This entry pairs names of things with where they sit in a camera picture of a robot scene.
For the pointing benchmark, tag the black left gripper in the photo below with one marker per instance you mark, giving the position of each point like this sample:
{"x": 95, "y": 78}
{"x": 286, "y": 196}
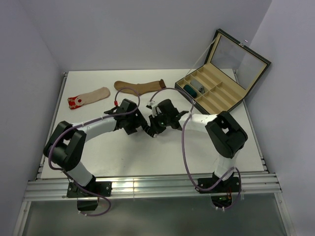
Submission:
{"x": 139, "y": 120}

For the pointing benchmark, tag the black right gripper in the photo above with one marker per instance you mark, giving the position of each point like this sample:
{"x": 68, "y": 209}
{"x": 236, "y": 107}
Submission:
{"x": 153, "y": 122}

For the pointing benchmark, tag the black white striped sock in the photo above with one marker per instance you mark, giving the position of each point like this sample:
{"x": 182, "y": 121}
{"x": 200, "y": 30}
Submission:
{"x": 151, "y": 131}

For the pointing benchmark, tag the green christmas bear sock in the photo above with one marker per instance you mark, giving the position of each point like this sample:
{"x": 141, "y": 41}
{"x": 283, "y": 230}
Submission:
{"x": 190, "y": 91}

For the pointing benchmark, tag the brown long sock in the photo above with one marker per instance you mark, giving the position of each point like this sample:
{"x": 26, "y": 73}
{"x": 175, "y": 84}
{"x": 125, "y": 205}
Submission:
{"x": 139, "y": 89}

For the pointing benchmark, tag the grey striped sock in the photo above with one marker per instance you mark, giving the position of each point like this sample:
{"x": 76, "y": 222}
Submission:
{"x": 198, "y": 86}

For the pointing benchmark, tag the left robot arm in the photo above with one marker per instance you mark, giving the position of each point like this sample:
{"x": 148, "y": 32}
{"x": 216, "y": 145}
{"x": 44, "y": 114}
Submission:
{"x": 65, "y": 146}

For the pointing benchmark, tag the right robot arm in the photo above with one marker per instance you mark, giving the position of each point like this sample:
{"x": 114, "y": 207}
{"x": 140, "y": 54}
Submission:
{"x": 227, "y": 136}

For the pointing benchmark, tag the beige red reindeer sock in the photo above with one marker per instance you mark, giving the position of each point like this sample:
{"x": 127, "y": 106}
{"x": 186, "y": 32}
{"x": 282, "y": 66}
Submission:
{"x": 88, "y": 98}

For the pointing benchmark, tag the black compartment organizer box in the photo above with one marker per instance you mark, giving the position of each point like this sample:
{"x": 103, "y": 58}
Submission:
{"x": 229, "y": 73}

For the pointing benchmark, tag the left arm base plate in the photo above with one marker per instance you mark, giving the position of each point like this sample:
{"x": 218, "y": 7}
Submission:
{"x": 102, "y": 188}

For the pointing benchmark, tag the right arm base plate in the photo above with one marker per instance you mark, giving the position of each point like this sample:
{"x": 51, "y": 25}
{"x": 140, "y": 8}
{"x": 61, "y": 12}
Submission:
{"x": 232, "y": 185}

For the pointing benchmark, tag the aluminium frame rail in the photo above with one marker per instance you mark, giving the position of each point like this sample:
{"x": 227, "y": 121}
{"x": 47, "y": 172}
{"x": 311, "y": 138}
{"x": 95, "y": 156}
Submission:
{"x": 147, "y": 187}

